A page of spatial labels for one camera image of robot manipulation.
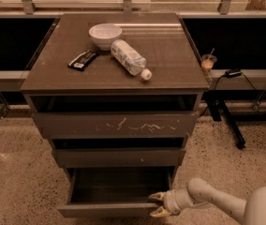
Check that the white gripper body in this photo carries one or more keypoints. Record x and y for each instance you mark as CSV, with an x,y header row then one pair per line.
x,y
171,201

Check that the grey bottom drawer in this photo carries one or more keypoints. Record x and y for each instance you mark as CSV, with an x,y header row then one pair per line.
x,y
114,192

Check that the grey drawer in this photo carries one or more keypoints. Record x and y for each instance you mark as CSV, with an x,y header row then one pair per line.
x,y
97,158
114,192
104,125

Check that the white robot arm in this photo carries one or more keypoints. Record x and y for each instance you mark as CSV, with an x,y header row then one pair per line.
x,y
198,193

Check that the grey middle drawer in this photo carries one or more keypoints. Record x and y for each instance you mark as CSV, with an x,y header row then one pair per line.
x,y
97,158

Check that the grey drawer cabinet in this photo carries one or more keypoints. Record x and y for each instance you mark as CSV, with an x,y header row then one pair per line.
x,y
105,86

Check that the grey top drawer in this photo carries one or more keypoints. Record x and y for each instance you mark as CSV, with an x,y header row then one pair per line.
x,y
104,125

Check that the black metal stand leg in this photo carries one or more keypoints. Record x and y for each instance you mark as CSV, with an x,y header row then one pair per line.
x,y
215,105

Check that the clear plastic water bottle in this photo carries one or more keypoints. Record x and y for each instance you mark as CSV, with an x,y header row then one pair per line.
x,y
130,59

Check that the plastic cup with straw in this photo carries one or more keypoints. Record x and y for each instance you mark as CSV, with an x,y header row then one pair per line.
x,y
208,60

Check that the black power adapter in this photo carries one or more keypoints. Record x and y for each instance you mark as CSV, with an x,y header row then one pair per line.
x,y
233,73

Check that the black snack bar wrapper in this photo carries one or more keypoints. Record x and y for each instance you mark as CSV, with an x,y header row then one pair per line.
x,y
83,60

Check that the white ceramic bowl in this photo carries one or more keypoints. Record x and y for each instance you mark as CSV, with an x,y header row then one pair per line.
x,y
104,34

